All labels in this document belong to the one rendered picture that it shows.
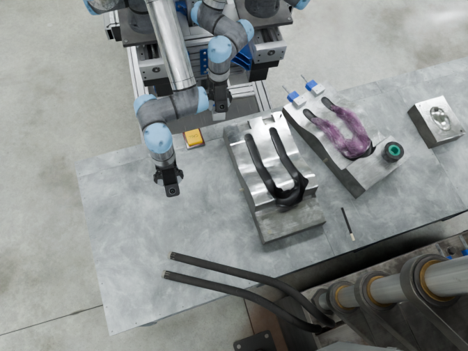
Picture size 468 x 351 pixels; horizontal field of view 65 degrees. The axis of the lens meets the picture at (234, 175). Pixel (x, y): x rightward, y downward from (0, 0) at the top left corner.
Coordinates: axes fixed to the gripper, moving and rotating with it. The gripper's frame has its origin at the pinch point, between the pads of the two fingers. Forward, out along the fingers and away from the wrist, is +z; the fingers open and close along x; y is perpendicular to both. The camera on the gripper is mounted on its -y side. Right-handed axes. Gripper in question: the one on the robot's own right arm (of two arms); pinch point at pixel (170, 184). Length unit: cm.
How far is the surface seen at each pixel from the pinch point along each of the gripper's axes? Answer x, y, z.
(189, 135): -10.8, 24.7, 11.4
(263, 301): -24, -47, 6
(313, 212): -52, -19, 9
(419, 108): -113, 17, 8
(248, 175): -29.9, 0.1, 5.4
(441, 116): -123, 12, 10
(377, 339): -53, -65, -9
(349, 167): -70, -5, 4
